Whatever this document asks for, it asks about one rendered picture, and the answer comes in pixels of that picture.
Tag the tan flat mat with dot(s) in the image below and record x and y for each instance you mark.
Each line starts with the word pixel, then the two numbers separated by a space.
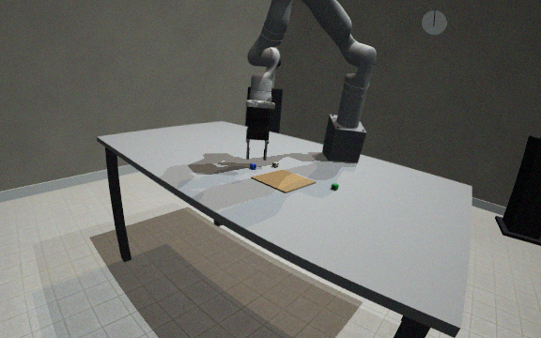
pixel 283 181

